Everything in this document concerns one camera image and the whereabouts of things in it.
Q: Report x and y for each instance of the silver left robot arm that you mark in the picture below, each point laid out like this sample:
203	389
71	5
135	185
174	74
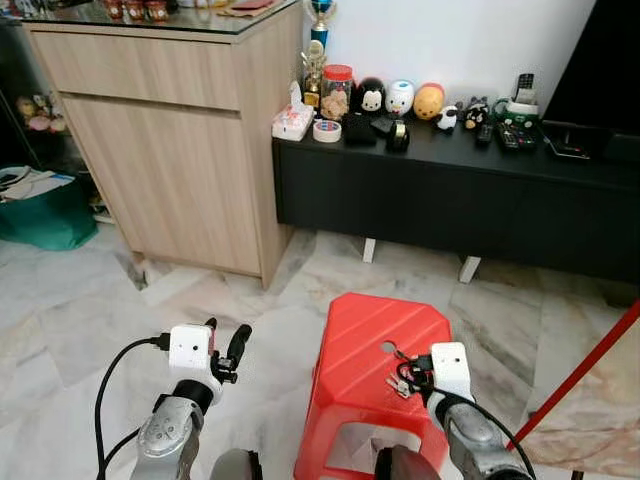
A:
165	432

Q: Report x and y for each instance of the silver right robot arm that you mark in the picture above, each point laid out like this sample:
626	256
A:
480	440

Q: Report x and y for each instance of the red plastic stool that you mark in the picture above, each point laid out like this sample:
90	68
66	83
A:
370	340

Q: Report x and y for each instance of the grey robot right leg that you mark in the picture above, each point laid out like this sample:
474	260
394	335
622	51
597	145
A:
408	465

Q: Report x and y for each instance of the grey robot leg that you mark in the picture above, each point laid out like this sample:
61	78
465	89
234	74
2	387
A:
408	465
237	467

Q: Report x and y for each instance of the grey robot left leg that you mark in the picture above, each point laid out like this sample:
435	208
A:
237	467

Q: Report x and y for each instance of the black low console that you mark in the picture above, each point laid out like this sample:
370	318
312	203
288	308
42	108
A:
450	200

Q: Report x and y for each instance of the light wooden cabinet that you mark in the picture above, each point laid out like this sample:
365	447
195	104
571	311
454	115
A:
160	150

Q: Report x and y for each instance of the marble board with red edge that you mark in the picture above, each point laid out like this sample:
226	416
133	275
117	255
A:
600	410

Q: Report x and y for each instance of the green bag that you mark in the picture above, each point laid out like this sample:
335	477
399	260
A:
45	222

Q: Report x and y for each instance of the white pink tissue box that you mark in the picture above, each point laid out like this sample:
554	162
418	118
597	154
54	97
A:
292	123

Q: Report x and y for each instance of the white tape roll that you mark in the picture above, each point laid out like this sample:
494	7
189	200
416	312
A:
327	131

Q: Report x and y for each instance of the white papers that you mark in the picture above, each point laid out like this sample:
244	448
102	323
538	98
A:
30	183

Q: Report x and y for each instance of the black tape dispenser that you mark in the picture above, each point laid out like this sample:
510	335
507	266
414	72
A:
398	136

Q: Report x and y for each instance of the black pouch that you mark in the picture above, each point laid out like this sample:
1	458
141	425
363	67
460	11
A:
358	130

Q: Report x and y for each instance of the small black remote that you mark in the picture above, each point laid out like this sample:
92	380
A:
484	134

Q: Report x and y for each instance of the small black white toy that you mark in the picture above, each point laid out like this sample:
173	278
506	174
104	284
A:
448	118

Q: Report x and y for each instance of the clear jar with red lid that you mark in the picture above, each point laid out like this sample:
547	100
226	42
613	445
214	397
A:
337	95

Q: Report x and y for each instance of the small dark toy figure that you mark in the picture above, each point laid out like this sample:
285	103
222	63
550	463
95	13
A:
476	112

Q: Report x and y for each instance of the small gold trophy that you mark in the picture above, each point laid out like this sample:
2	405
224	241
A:
313	75

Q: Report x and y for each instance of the pink plush toy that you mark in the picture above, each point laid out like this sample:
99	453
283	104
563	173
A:
40	113

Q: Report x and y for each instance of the yellow round plush toy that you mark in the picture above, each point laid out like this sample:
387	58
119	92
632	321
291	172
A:
429	102

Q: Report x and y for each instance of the black round plush toy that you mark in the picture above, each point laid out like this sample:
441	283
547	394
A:
370	97

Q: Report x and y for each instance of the white round plush toy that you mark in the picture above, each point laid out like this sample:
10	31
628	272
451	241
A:
400	98

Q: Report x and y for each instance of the black set-top box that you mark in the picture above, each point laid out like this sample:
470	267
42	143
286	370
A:
568	140

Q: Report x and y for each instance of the black television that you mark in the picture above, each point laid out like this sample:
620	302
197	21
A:
600	80

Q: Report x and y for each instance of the blue and gold trophy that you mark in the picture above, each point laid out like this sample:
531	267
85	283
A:
320	15

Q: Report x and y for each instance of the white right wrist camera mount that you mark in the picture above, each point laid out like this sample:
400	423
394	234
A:
450	368

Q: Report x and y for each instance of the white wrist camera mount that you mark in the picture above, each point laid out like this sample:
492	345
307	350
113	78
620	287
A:
190	350
450	368

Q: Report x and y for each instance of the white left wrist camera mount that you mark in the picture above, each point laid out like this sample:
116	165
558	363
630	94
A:
190	350

